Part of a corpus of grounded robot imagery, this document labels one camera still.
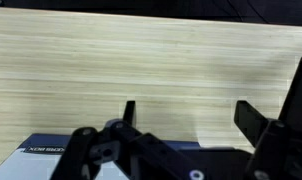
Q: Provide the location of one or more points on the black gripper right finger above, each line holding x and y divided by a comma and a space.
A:
277, 146

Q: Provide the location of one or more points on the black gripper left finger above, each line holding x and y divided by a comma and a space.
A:
147, 150

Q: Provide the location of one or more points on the white blue cardboard storage box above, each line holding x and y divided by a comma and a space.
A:
21, 165

